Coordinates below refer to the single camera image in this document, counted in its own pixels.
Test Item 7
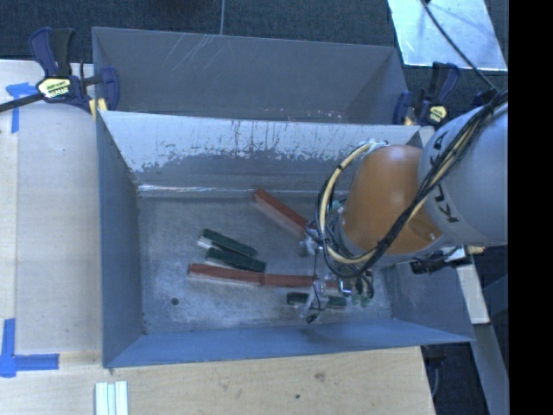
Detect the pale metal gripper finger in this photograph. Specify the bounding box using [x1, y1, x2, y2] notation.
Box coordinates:
[302, 279, 327, 322]
[299, 227, 324, 257]

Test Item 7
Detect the red-brown flat block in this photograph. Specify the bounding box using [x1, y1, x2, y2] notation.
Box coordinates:
[187, 262, 265, 288]
[251, 188, 313, 238]
[258, 273, 340, 290]

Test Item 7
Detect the dark green flat block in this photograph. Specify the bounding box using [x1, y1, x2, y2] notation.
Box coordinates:
[197, 228, 259, 259]
[205, 246, 267, 274]

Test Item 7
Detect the grey metal bin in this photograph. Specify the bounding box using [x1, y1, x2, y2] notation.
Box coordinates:
[91, 26, 477, 369]

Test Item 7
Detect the pale wood flat board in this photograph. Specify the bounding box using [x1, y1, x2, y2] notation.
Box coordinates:
[14, 99, 105, 356]

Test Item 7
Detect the black cylinder on white bracket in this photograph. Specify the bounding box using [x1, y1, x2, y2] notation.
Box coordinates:
[409, 245, 485, 275]

